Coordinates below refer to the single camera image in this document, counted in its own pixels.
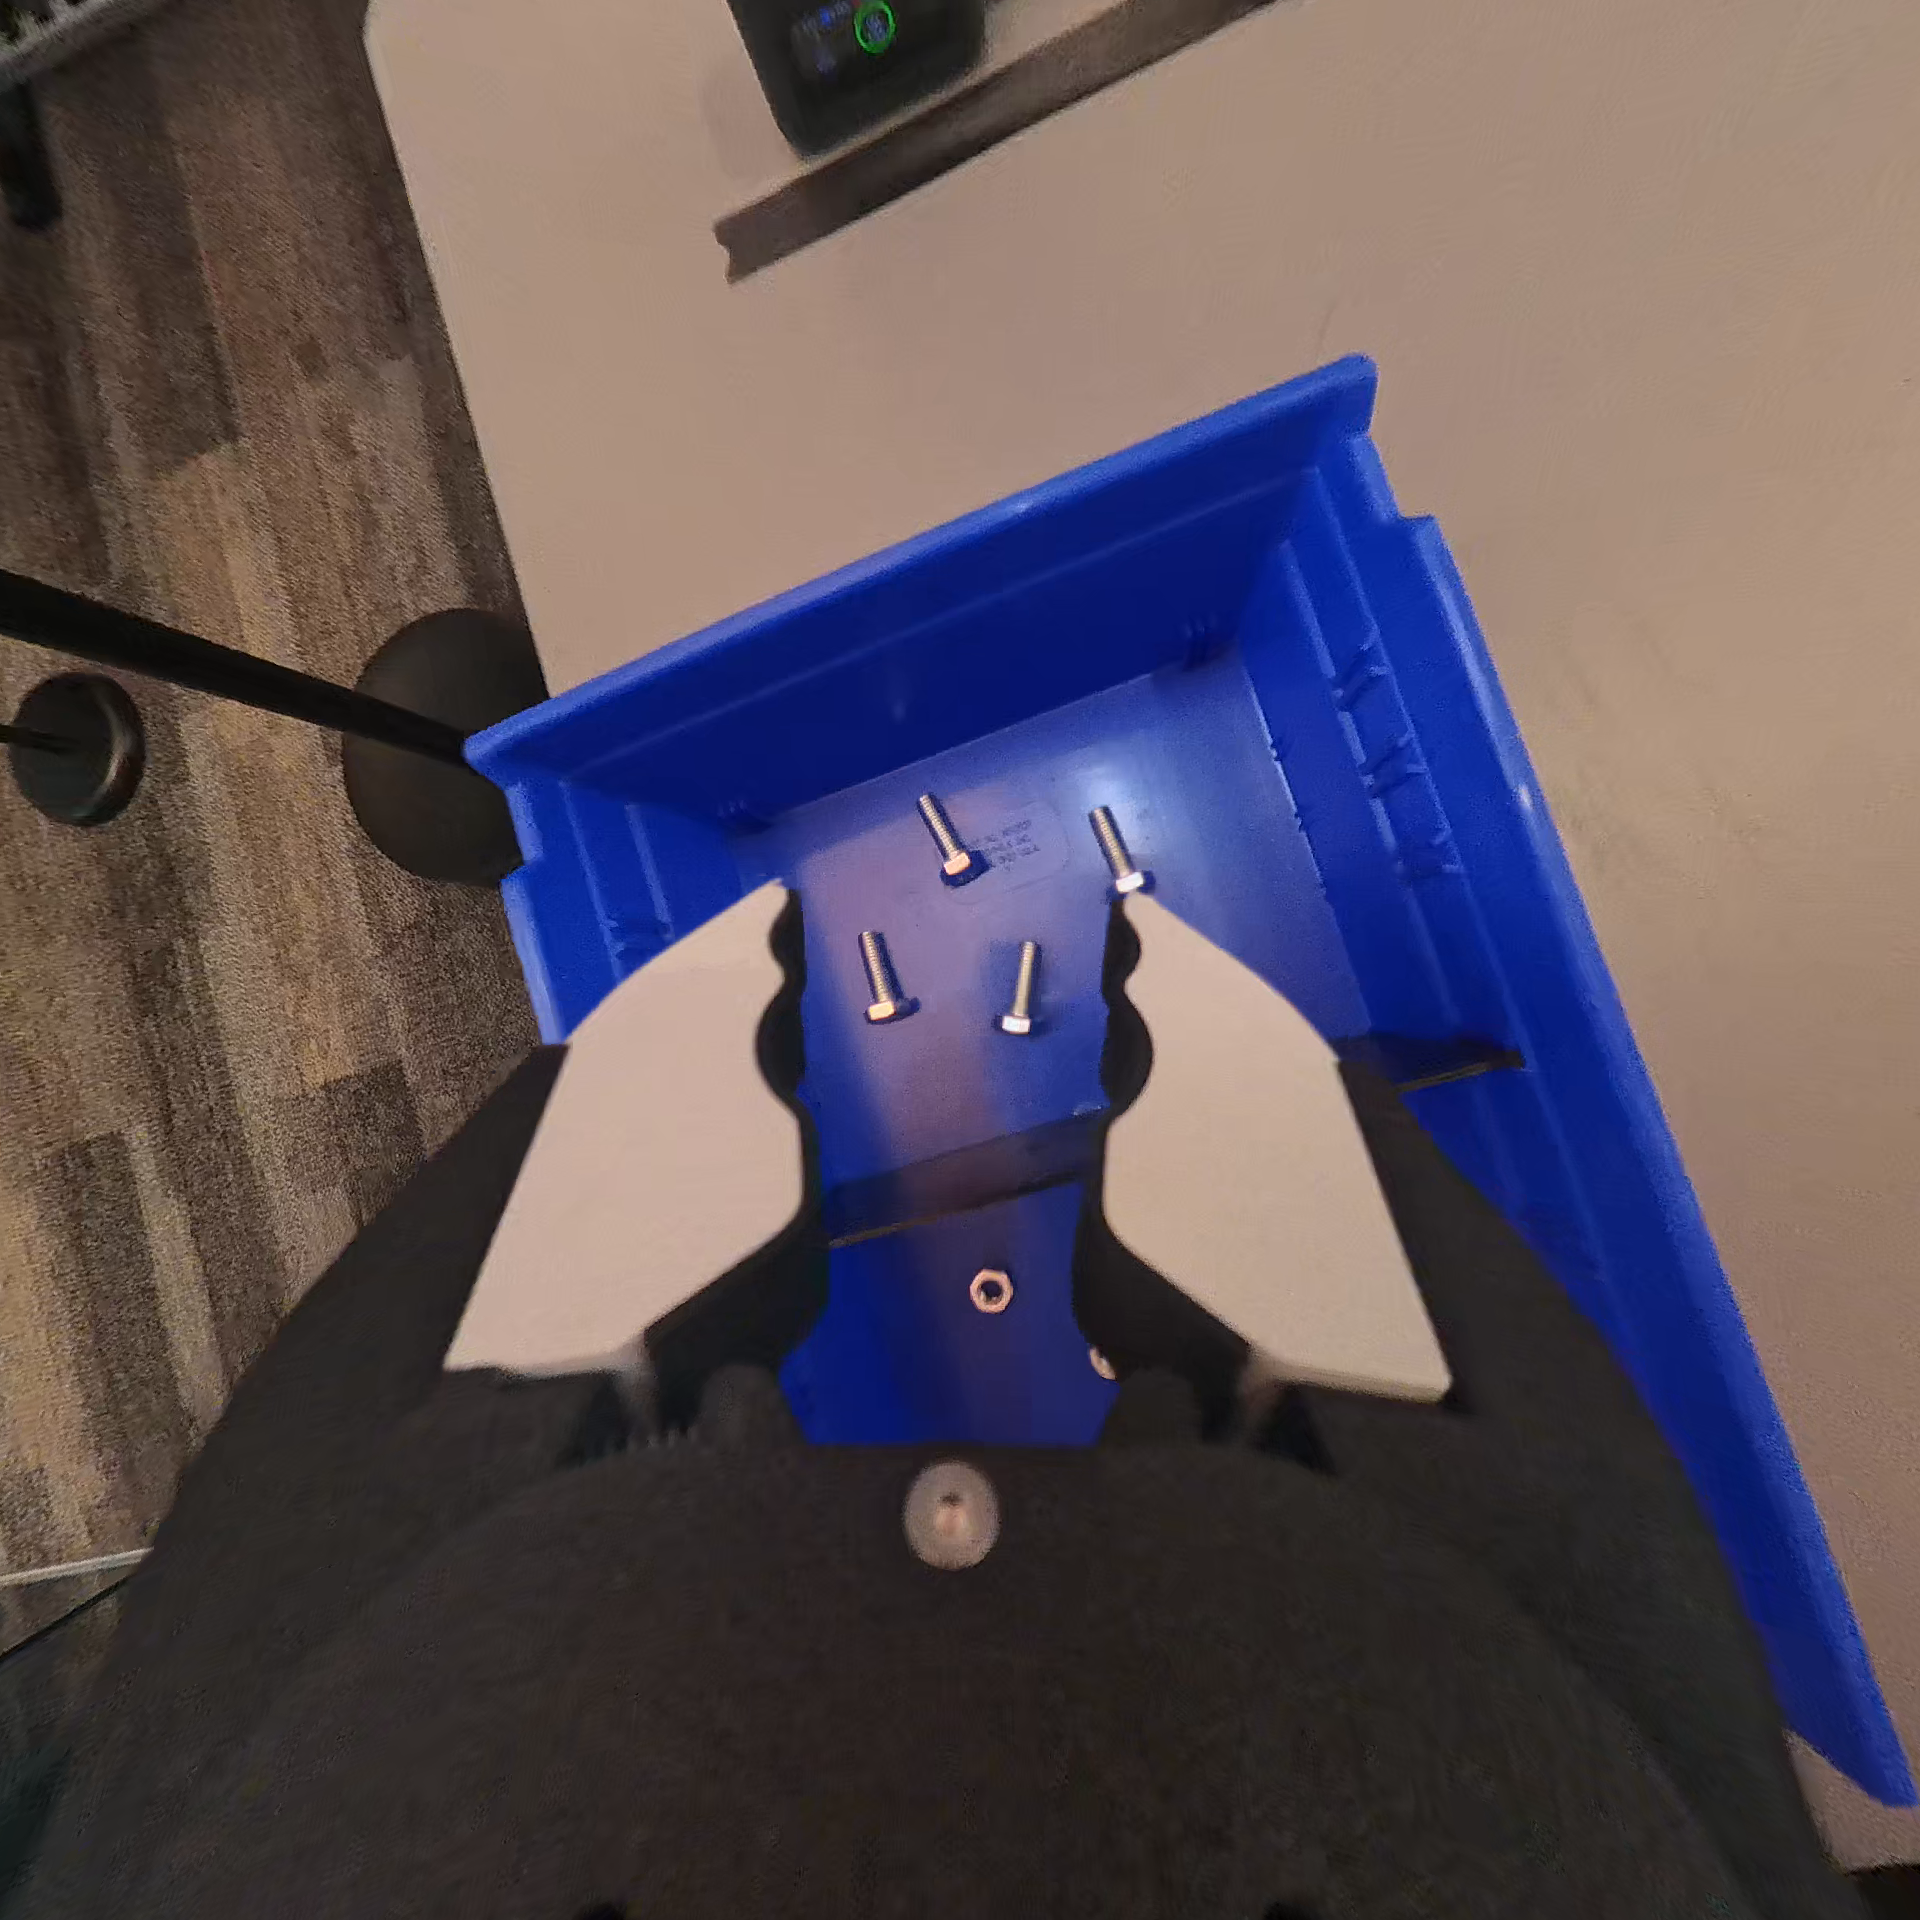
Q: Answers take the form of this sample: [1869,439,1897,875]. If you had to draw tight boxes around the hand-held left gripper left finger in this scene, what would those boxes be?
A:
[445,882,835,1432]

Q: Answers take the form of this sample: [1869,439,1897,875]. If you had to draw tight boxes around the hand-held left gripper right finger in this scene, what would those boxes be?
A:
[1070,893,1454,1404]

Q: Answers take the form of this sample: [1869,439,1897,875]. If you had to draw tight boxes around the blue plastic bin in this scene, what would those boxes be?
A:
[464,352,1920,1807]

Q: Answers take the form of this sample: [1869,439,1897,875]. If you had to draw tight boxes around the black bin divider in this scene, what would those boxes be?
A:
[825,1030,1528,1250]

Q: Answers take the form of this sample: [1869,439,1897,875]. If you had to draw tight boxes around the black charger with display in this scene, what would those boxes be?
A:
[726,0,993,160]

